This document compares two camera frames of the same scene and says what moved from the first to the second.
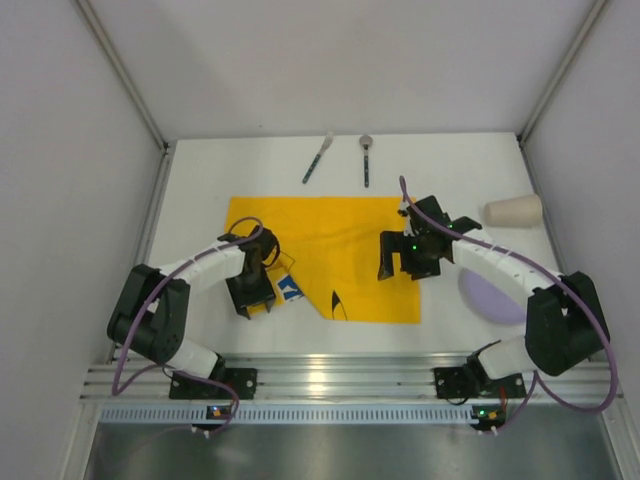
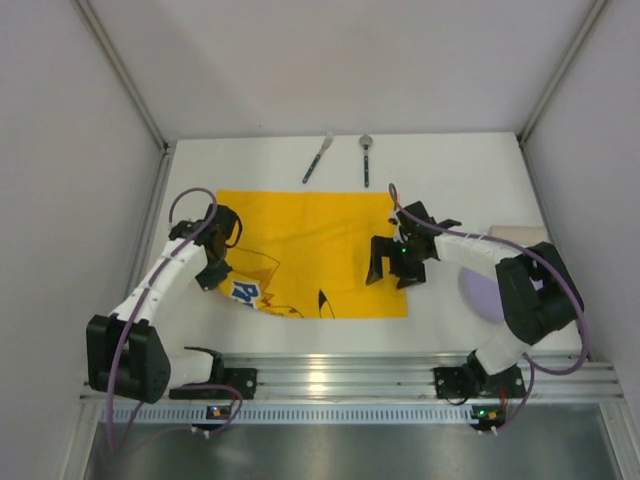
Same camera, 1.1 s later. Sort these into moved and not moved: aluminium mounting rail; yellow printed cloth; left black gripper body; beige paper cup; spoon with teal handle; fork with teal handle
Moved: left black gripper body; beige paper cup
Not moved: aluminium mounting rail; spoon with teal handle; fork with teal handle; yellow printed cloth
